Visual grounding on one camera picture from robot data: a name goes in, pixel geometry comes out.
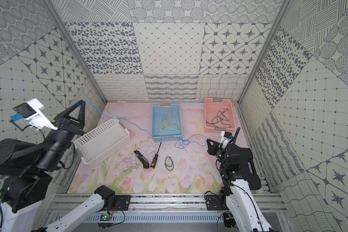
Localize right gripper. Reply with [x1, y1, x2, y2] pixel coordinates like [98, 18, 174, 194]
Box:
[206, 139, 229, 167]

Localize black cable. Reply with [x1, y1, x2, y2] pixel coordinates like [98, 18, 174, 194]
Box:
[205, 108, 231, 129]

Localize blue cable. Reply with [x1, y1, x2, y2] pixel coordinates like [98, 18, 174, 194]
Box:
[80, 100, 209, 151]

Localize yellow cable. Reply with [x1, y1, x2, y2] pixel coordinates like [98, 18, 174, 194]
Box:
[160, 111, 181, 131]

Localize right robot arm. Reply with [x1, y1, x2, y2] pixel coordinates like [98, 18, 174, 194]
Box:
[206, 139, 274, 232]

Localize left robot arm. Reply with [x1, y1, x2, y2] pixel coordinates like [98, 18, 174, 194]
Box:
[0, 99, 86, 232]

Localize pink perforated basket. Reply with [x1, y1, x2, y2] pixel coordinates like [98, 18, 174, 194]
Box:
[205, 98, 236, 133]

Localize white perforated basket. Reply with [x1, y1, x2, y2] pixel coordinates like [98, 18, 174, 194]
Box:
[74, 119, 131, 167]

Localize blue perforated basket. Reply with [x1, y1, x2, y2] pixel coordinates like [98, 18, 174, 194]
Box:
[151, 103, 183, 142]

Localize black yellow screwdriver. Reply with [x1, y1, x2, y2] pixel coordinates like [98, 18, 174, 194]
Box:
[150, 142, 162, 169]

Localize black utility knife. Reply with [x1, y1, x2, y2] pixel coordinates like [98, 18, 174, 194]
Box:
[134, 150, 150, 169]

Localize right circuit board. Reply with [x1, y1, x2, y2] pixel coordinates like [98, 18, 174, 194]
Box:
[223, 212, 237, 228]

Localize circuit board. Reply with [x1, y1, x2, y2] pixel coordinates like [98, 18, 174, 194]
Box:
[100, 214, 111, 221]
[223, 212, 237, 228]

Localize left circuit board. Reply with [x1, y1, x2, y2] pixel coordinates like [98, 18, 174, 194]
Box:
[100, 214, 111, 221]

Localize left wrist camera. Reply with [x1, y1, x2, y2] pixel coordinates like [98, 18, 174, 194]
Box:
[10, 98, 58, 130]

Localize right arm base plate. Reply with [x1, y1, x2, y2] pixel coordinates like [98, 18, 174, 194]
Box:
[205, 194, 228, 211]

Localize aluminium rail frame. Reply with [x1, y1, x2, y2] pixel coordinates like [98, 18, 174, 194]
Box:
[48, 193, 287, 213]

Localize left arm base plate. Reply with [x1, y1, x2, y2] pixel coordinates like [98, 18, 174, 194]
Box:
[104, 195, 131, 211]

